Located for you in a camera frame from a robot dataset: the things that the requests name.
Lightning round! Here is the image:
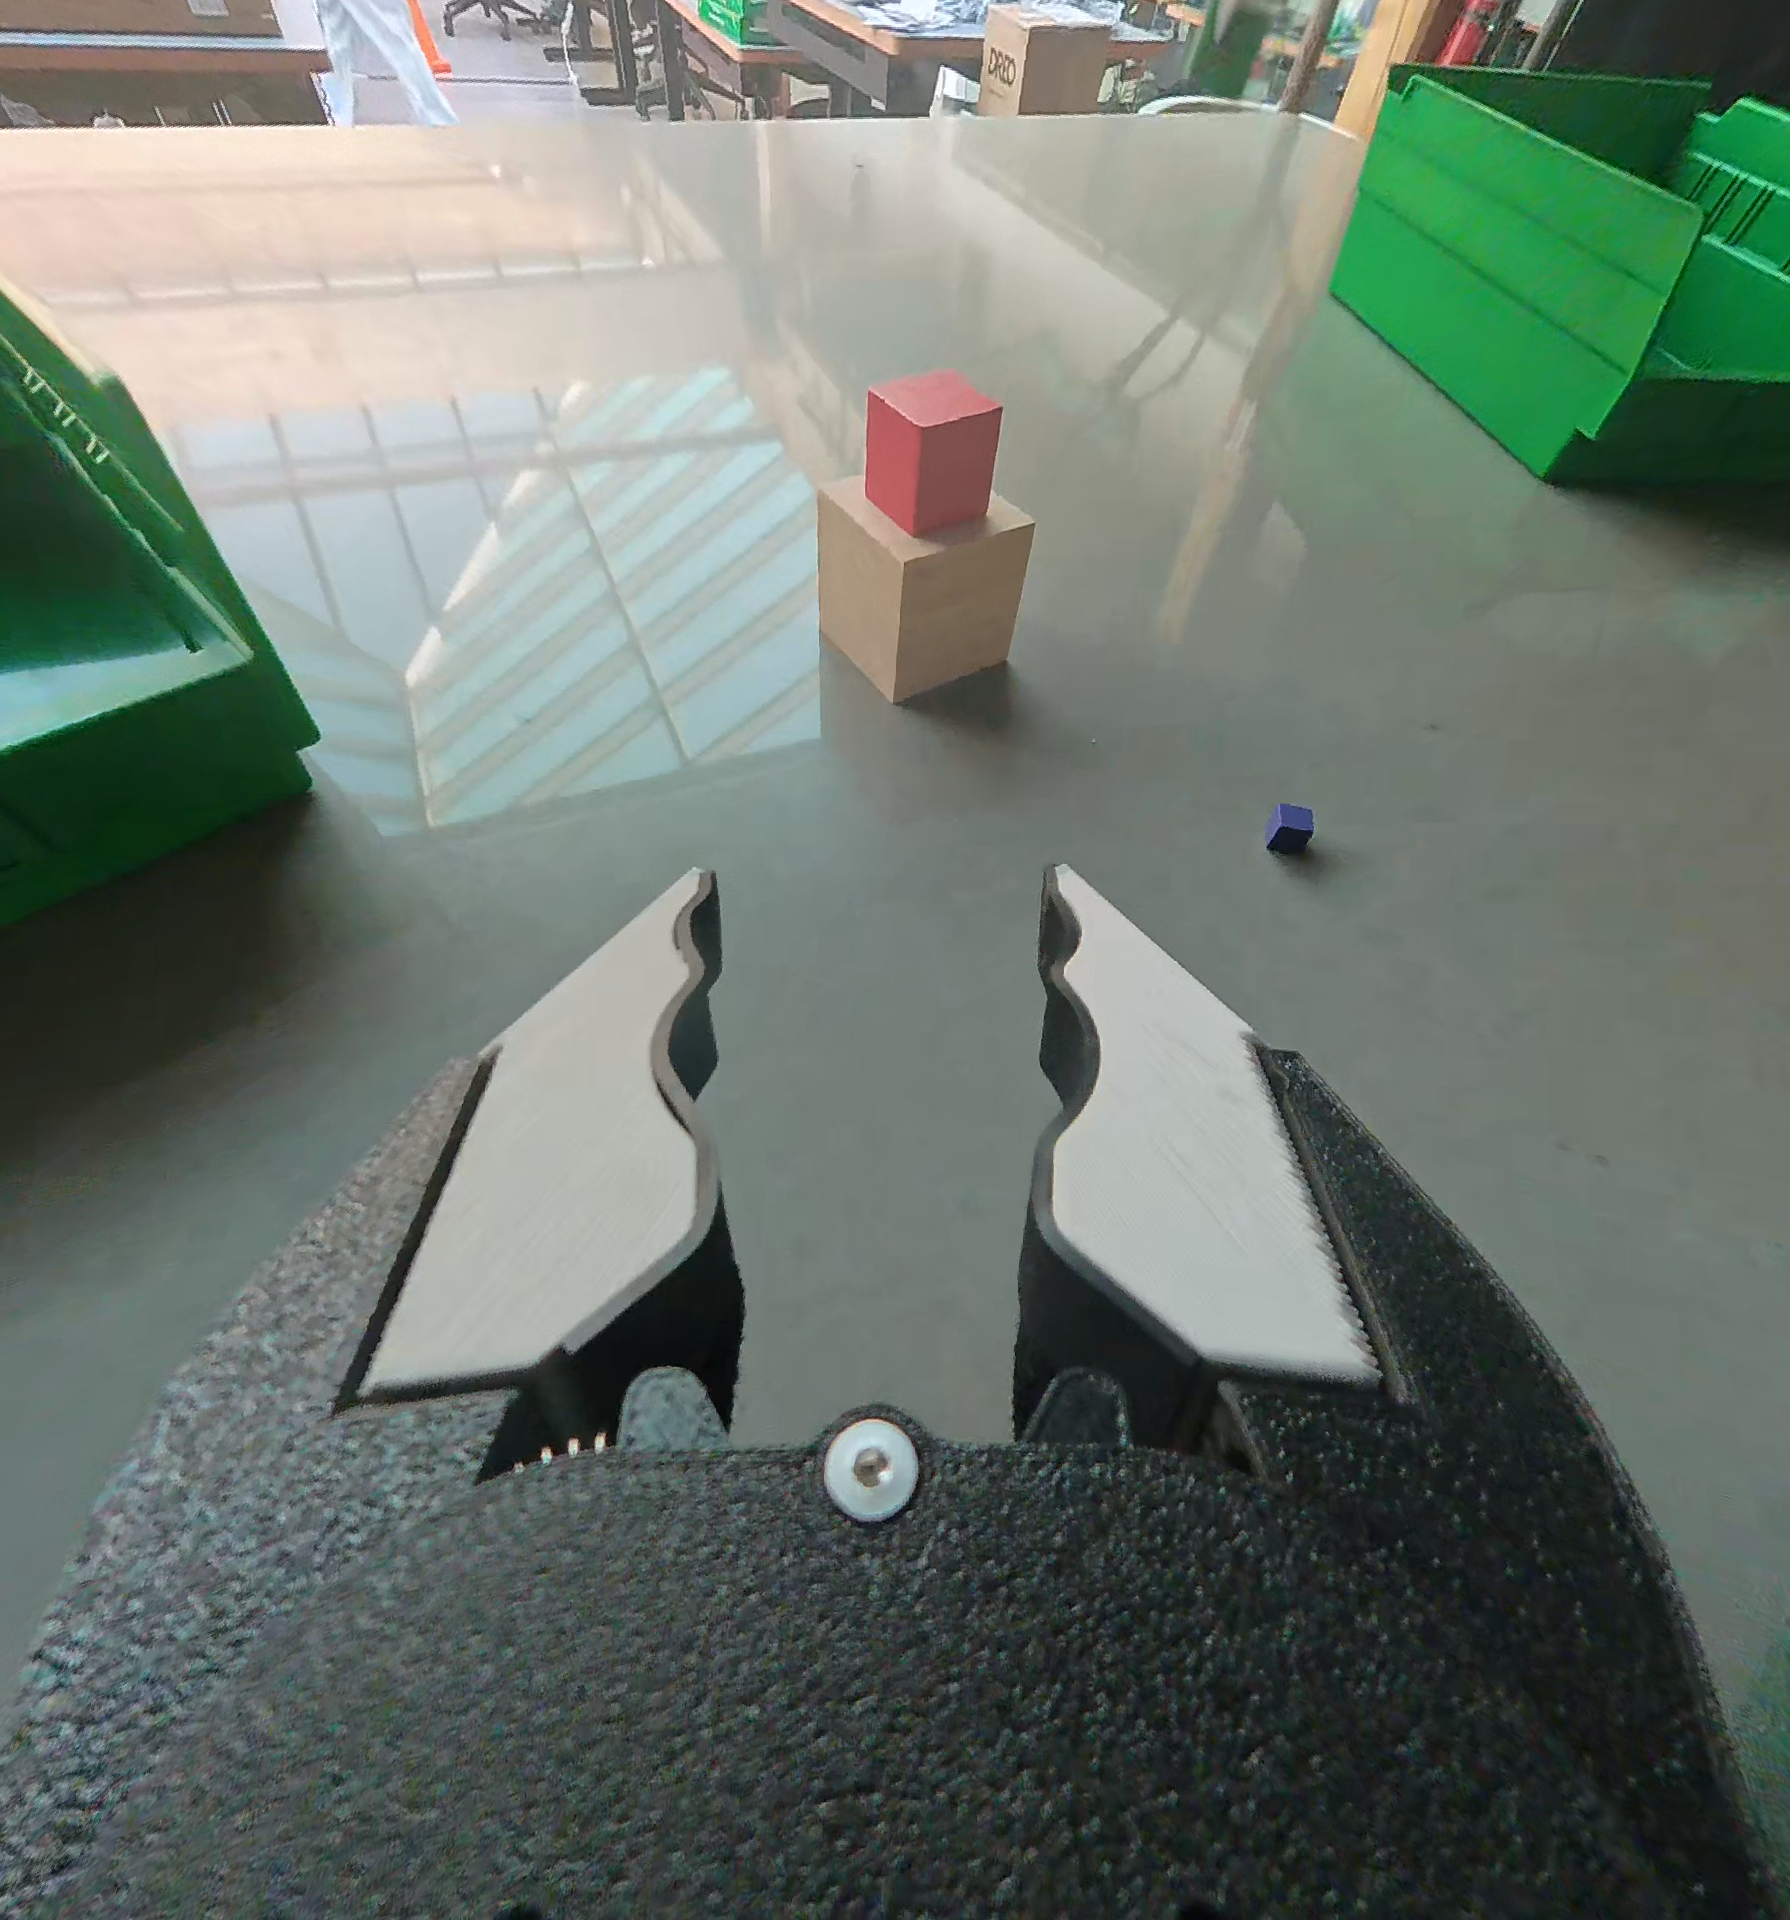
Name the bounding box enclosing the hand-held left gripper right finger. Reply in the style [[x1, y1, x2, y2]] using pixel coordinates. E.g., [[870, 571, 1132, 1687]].
[[1013, 863, 1389, 1445]]

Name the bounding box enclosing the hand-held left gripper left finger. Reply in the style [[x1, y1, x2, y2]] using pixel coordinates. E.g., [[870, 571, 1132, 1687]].
[[332, 866, 747, 1454]]

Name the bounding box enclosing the bare tree trunk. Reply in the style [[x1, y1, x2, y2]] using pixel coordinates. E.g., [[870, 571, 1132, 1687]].
[[1277, 0, 1346, 114]]

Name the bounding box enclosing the wooden-top work table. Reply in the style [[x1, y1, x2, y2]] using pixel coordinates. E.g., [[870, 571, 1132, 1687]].
[[0, 30, 333, 131]]

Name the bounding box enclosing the large plain wooden cube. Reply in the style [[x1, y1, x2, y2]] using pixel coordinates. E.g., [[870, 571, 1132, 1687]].
[[817, 476, 1034, 703]]

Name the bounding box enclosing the green plastic bin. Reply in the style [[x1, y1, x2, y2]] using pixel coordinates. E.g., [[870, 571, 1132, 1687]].
[[1330, 65, 1790, 485], [0, 225, 321, 961]]

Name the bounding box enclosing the small cardboard box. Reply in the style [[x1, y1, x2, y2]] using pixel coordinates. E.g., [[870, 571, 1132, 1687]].
[[980, 4, 1112, 119]]

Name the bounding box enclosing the long wooden work table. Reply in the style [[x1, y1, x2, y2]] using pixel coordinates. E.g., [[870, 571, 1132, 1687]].
[[662, 0, 1166, 119]]

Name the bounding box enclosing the red wooden cube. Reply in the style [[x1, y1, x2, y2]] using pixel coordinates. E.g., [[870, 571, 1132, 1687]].
[[864, 369, 1005, 537]]

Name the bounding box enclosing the scribbled cardboard box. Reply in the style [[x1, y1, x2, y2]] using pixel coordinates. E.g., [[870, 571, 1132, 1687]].
[[0, 0, 284, 39]]

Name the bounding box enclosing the wooden pillar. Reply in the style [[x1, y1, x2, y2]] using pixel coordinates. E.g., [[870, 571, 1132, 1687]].
[[1336, 0, 1452, 136]]

